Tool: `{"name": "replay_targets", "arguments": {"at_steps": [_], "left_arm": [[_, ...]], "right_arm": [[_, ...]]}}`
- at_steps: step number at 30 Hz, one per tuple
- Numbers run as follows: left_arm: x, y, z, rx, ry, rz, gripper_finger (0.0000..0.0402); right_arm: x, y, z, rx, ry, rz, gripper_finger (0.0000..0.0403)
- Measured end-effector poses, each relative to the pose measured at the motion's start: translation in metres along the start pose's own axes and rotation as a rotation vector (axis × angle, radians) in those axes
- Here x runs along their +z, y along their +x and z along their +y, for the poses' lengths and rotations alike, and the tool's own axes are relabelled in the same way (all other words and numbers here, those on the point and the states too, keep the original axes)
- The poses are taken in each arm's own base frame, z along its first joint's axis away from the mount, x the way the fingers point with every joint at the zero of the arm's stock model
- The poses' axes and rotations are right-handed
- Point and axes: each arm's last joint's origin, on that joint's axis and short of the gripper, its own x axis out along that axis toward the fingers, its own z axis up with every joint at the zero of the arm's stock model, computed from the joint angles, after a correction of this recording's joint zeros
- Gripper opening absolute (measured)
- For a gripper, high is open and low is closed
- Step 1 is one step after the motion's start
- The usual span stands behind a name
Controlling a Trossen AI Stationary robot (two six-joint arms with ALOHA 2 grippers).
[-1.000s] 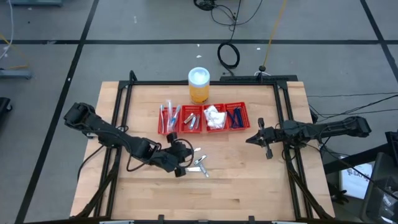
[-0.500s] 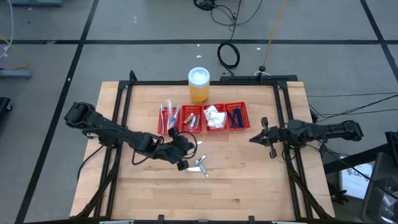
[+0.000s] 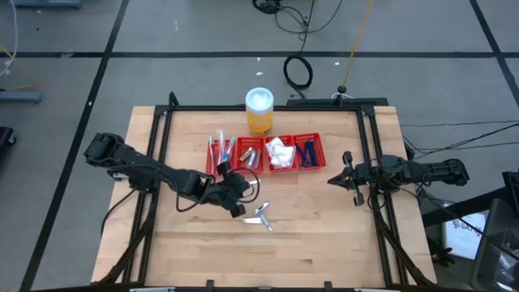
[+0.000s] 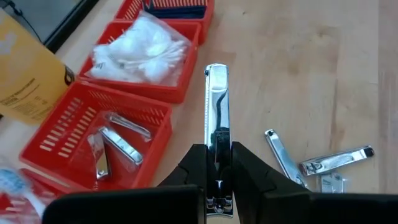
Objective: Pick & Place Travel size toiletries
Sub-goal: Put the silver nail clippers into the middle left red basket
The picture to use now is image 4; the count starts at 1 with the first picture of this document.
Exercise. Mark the red plastic slotted basket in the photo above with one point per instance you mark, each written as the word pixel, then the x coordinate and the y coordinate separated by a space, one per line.
pixel 206 18
pixel 174 95
pixel 37 179
pixel 161 124

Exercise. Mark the bagged white cotton swabs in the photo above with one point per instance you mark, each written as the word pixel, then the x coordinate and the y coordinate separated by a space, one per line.
pixel 124 70

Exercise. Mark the bagged white cotton balls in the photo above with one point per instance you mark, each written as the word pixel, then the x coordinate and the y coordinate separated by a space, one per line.
pixel 143 31

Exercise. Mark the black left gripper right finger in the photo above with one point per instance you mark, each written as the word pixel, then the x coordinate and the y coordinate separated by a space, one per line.
pixel 280 205

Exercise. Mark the yellow disinfecting wipes canister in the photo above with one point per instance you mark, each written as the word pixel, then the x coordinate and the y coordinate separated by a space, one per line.
pixel 28 77

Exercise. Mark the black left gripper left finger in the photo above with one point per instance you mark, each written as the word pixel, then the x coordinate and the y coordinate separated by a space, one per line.
pixel 124 205

